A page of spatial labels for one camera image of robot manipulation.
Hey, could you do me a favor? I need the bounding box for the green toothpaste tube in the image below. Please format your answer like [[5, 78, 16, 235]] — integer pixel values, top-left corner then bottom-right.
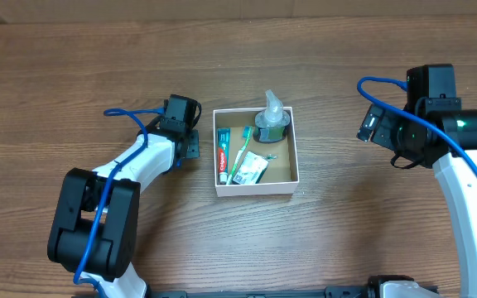
[[217, 127, 231, 185]]

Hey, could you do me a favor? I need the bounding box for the green white toothbrush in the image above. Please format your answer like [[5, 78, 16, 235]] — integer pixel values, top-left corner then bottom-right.
[[226, 126, 253, 185]]

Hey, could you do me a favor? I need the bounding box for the white cardboard box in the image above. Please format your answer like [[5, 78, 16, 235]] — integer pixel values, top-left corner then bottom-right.
[[213, 107, 300, 197]]

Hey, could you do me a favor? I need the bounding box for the green white soap packet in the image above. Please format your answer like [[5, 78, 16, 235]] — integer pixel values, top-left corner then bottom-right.
[[230, 151, 277, 185]]

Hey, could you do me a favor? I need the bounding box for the clear soap pump bottle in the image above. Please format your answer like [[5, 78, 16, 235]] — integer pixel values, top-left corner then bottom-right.
[[253, 89, 291, 143]]

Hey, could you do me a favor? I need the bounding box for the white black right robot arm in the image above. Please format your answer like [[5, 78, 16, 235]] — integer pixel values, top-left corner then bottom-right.
[[357, 64, 477, 297]]

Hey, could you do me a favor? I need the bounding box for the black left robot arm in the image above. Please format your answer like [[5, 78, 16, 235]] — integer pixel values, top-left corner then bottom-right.
[[47, 94, 202, 297]]

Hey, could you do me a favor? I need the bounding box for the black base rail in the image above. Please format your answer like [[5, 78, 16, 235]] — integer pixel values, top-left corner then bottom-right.
[[144, 286, 379, 298]]

